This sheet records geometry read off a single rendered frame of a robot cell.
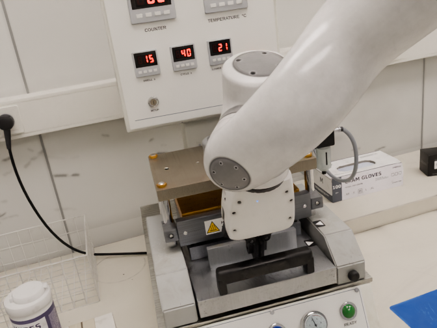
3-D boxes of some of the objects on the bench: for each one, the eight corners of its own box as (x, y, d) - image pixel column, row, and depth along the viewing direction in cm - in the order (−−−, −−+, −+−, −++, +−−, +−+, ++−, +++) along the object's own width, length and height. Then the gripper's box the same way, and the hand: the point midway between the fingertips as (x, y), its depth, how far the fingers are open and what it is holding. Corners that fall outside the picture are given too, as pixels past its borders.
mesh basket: (-5, 282, 120) (-20, 239, 116) (95, 255, 126) (84, 213, 122) (-20, 336, 100) (-40, 287, 95) (100, 301, 106) (87, 254, 101)
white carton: (312, 187, 138) (311, 165, 136) (379, 171, 143) (379, 149, 140) (332, 203, 127) (331, 179, 124) (403, 185, 132) (404, 161, 129)
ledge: (280, 198, 145) (279, 185, 143) (492, 142, 164) (493, 131, 163) (329, 241, 117) (328, 226, 116) (575, 168, 137) (578, 155, 136)
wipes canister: (25, 343, 96) (4, 284, 91) (67, 330, 98) (49, 272, 93) (21, 372, 88) (-2, 310, 83) (67, 358, 90) (47, 296, 85)
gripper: (298, 139, 65) (291, 225, 77) (196, 159, 62) (205, 245, 74) (320, 172, 59) (309, 259, 71) (209, 196, 57) (216, 283, 69)
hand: (256, 245), depth 71 cm, fingers closed, pressing on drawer
